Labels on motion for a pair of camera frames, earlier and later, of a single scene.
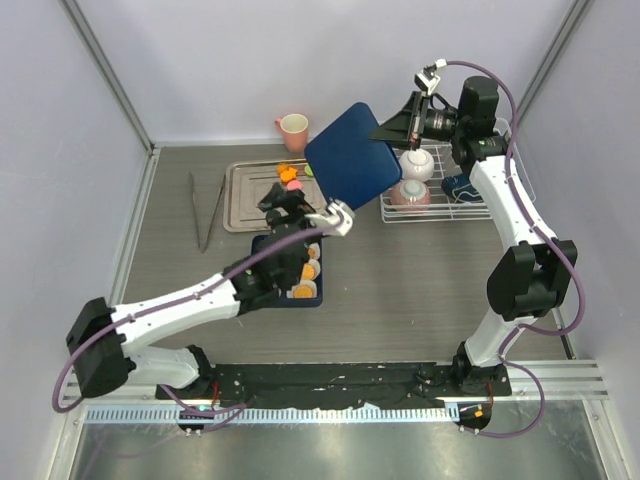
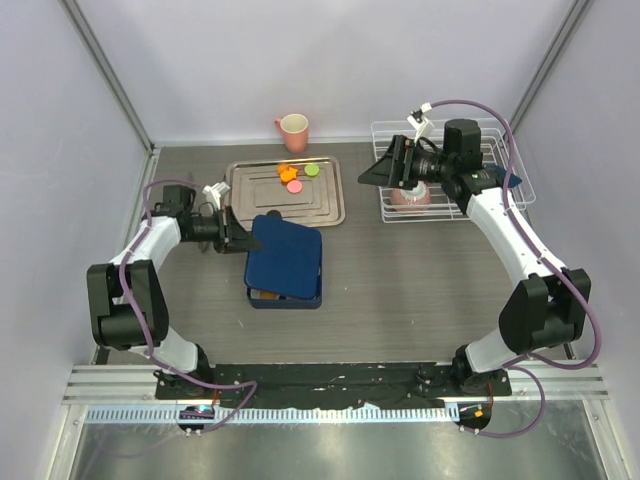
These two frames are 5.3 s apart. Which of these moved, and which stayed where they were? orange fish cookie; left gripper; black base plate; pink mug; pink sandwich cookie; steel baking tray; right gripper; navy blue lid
Moved: navy blue lid; right gripper; left gripper
Stayed: orange fish cookie; pink sandwich cookie; black base plate; pink mug; steel baking tray
